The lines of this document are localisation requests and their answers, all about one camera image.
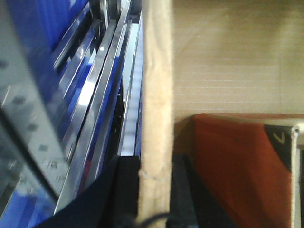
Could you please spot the worn brown cardboard box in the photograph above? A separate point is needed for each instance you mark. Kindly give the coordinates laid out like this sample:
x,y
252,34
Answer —
x,y
212,57

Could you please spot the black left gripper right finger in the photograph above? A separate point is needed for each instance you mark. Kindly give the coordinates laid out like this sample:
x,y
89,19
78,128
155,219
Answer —
x,y
192,206

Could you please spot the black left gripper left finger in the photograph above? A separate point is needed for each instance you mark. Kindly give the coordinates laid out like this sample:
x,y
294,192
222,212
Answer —
x,y
109,202

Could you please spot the stainless steel shelf rail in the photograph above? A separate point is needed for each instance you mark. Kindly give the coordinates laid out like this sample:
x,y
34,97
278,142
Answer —
x,y
96,61

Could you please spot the red orange package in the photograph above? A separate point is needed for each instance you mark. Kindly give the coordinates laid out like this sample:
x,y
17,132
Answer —
x,y
253,165

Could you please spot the perforated steel shelf post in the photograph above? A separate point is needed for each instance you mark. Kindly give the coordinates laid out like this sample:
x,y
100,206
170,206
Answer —
x,y
32,106

